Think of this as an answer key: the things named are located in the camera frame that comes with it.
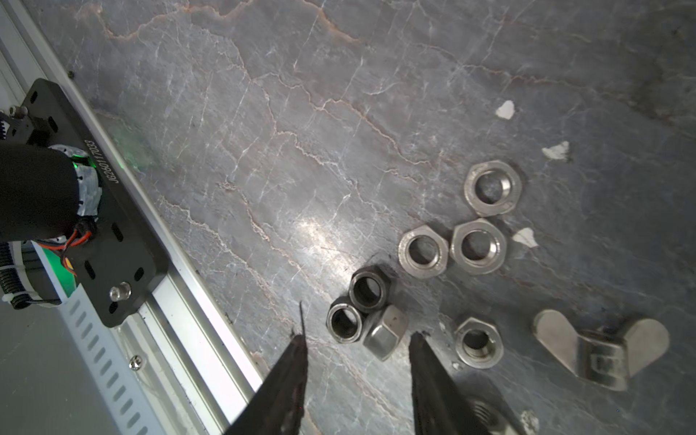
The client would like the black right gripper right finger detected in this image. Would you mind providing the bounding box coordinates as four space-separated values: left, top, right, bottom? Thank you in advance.
409 333 489 434

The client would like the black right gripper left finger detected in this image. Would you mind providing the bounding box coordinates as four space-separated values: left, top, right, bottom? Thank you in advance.
225 324 308 435

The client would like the black hex nut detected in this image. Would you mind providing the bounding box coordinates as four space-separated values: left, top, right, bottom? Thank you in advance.
348 265 392 314
326 295 366 344

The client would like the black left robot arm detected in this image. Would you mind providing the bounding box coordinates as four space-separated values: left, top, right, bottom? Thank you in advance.
1 141 103 310

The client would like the large silver hex nut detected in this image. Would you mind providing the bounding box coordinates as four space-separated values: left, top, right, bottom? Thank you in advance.
364 304 409 361

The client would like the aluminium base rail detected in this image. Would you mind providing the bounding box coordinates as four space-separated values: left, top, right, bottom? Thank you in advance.
1 1 262 434

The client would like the white slotted cable duct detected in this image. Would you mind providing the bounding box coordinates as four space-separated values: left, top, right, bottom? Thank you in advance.
56 285 167 435

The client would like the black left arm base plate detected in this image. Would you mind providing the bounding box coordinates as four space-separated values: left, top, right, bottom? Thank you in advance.
1 79 169 327

